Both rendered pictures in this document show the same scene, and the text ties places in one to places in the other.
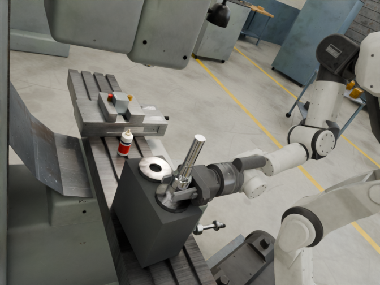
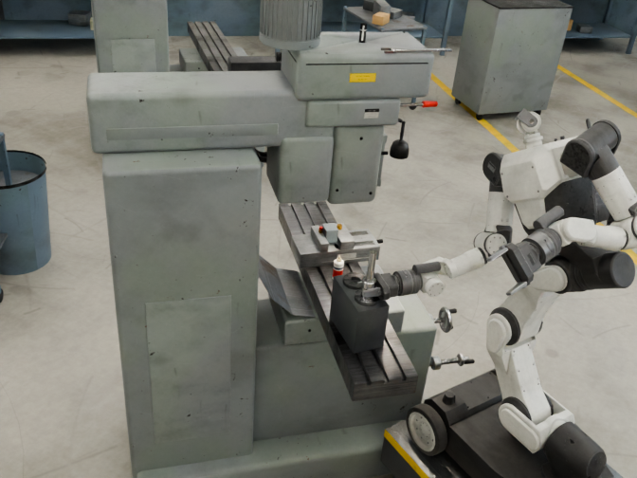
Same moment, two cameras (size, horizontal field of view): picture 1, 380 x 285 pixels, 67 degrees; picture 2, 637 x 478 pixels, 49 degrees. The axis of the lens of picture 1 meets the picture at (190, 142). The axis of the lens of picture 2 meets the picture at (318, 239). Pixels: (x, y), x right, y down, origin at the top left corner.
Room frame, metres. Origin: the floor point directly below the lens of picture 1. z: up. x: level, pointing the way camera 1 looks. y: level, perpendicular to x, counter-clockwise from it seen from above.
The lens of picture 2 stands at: (-1.38, -0.59, 2.57)
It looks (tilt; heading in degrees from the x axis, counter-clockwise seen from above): 32 degrees down; 22
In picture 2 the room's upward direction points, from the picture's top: 5 degrees clockwise
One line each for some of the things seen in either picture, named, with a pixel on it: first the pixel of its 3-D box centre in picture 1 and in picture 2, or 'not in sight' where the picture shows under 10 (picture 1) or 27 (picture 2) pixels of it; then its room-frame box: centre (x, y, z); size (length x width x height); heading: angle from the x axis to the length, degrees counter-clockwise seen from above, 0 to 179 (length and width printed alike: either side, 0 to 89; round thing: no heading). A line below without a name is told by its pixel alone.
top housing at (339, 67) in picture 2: not in sight; (354, 64); (0.84, 0.23, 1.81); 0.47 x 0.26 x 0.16; 129
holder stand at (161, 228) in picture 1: (153, 206); (358, 309); (0.56, 0.02, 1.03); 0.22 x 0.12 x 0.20; 47
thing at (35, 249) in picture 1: (104, 228); (332, 366); (0.87, 0.20, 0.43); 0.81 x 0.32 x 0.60; 129
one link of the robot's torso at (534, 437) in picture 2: not in sight; (536, 418); (0.72, -0.67, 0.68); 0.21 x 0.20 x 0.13; 57
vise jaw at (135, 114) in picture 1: (131, 108); (341, 236); (1.01, 0.28, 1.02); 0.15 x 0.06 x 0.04; 42
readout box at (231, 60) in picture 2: not in sight; (254, 84); (0.92, 0.67, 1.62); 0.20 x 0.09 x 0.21; 129
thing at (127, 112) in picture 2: not in sight; (213, 109); (0.54, 0.61, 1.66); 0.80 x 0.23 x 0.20; 129
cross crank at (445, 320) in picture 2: not in sight; (438, 321); (1.17, -0.16, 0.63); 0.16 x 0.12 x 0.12; 129
